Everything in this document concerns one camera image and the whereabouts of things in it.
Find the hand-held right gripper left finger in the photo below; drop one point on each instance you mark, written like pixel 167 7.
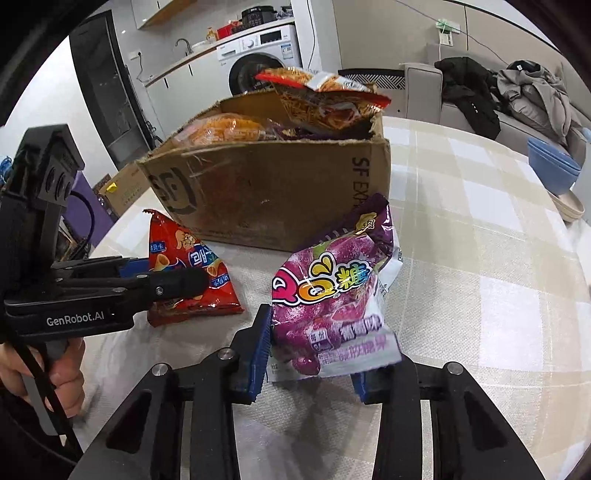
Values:
pixel 258 360

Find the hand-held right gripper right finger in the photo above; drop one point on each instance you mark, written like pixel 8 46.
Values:
pixel 364 385

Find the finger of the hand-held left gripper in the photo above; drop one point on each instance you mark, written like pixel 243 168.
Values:
pixel 180 282
pixel 136 266

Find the red snack bag blue label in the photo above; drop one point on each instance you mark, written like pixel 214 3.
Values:
pixel 184 249

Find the purple candy bag pink lettering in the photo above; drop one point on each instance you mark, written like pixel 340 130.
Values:
pixel 332 286

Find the brown cardboard box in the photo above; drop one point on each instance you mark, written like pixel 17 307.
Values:
pixel 277 194

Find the orange snack clear packet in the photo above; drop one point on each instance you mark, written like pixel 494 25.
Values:
pixel 221 129

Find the noodle snack packet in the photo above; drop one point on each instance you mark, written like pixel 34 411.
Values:
pixel 323 101

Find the person's left forearm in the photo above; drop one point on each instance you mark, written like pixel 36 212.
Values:
pixel 23 443

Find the person's left hand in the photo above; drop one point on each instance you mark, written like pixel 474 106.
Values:
pixel 69 383

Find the small cardboard box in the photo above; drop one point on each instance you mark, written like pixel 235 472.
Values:
pixel 122 189

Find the checkered tablecloth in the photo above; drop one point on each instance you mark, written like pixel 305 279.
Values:
pixel 461 277

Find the dark glass door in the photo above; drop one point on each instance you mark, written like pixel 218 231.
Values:
pixel 106 92

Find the white base cabinet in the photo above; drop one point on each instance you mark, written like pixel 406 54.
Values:
pixel 184 92

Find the kitchen faucet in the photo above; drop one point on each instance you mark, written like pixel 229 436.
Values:
pixel 182 44

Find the orange bottle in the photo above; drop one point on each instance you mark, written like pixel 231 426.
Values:
pixel 211 34

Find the white washing machine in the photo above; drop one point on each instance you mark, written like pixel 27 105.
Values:
pixel 258 50

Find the red box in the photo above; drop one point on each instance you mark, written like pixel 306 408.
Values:
pixel 228 30

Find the beige bowl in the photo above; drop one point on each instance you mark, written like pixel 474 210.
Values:
pixel 570 203
pixel 575 218

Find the blue bowl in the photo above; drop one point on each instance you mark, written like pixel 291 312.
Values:
pixel 551 152
pixel 551 182

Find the black rice cooker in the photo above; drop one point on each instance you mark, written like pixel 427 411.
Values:
pixel 258 16

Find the herringbone patterned stool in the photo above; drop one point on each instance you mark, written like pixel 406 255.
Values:
pixel 392 92

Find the grey sofa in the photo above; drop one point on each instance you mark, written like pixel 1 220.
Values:
pixel 425 92

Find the black jacket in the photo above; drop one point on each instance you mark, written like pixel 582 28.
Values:
pixel 471 97

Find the grey jacket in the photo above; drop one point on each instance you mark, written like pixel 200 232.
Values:
pixel 535 97

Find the white wall cabinets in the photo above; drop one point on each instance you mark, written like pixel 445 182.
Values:
pixel 152 11

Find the white wall charger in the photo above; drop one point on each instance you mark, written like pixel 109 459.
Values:
pixel 444 30

